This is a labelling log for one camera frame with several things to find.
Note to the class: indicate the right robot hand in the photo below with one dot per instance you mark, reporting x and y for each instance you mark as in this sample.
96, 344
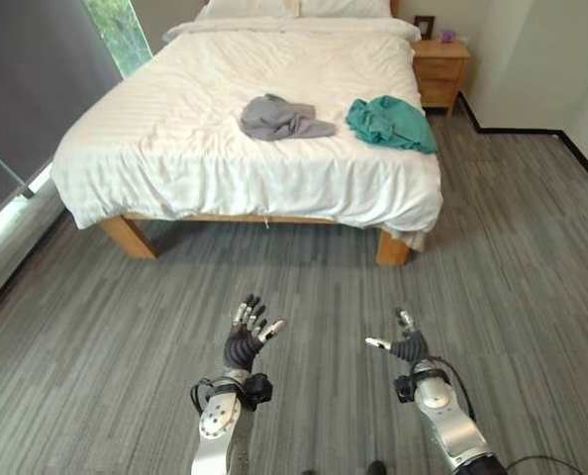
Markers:
409, 346

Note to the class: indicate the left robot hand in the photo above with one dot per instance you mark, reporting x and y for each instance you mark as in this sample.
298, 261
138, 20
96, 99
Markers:
239, 348

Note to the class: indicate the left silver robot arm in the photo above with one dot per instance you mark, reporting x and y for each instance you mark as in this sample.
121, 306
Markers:
221, 420

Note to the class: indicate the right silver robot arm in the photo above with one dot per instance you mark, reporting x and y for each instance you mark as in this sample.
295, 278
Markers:
447, 420

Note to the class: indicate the dark robot foot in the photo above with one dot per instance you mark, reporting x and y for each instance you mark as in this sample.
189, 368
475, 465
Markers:
376, 467

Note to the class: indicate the white duvet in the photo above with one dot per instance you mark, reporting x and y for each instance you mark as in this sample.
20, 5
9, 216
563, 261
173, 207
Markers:
254, 148

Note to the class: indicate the teal garment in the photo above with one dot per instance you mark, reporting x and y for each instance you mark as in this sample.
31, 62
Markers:
390, 123

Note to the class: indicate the grey garment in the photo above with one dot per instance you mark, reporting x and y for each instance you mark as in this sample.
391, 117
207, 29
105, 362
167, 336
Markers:
284, 119

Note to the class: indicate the wooden nightstand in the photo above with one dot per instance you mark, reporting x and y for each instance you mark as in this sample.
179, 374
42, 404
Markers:
442, 74

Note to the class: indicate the purple tissue box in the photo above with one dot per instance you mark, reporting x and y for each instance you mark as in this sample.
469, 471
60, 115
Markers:
447, 36

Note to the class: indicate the grey roller blind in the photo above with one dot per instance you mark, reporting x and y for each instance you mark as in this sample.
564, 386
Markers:
31, 89

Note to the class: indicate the glass window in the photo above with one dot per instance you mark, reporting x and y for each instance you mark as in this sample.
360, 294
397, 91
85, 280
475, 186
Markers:
121, 32

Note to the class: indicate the white pillow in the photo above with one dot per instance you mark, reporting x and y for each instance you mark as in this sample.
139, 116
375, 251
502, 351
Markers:
346, 7
249, 8

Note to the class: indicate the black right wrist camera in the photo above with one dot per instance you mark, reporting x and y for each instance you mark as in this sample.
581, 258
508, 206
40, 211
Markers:
403, 388

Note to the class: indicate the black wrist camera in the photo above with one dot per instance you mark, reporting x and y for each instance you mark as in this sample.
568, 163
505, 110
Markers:
259, 390
403, 388

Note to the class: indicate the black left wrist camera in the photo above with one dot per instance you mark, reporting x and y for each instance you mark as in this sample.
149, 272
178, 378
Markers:
259, 390

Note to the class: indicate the wooden bed frame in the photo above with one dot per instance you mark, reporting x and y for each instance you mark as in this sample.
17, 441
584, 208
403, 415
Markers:
140, 237

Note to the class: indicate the dark picture frame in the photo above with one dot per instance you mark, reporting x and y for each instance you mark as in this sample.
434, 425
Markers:
424, 26

